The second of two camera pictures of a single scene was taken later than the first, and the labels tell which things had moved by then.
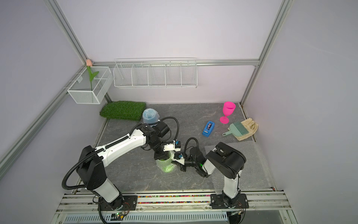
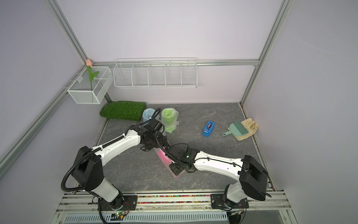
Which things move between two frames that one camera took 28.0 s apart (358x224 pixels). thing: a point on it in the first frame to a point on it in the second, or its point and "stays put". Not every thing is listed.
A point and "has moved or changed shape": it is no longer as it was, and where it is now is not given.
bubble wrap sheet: [150, 115] stays put
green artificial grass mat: [123, 110] stays put
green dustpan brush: [237, 129] stays put
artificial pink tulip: [89, 64] stays put
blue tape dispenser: [209, 129] stays put
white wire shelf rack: [157, 73] stays put
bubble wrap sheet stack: [254, 175] to [167, 162]
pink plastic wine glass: [228, 108] has moved or changed shape
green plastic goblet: [166, 166] to [169, 116]
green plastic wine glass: [166, 165] to [169, 117]
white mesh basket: [92, 87] stays put
